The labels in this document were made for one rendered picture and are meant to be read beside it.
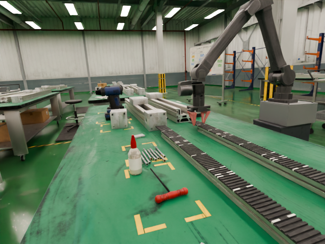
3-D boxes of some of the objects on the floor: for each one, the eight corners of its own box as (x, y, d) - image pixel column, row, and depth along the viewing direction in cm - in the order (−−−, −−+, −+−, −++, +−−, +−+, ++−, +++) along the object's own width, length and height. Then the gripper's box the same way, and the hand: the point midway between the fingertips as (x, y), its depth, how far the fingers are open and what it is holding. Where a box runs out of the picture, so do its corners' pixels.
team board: (186, 102, 744) (184, 47, 698) (195, 100, 772) (195, 47, 726) (218, 106, 624) (220, 40, 579) (228, 103, 652) (230, 40, 607)
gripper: (192, 95, 92) (192, 128, 95) (211, 94, 95) (211, 125, 98) (185, 94, 98) (186, 124, 102) (204, 93, 101) (204, 122, 105)
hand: (198, 123), depth 100 cm, fingers closed on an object, 5 cm apart
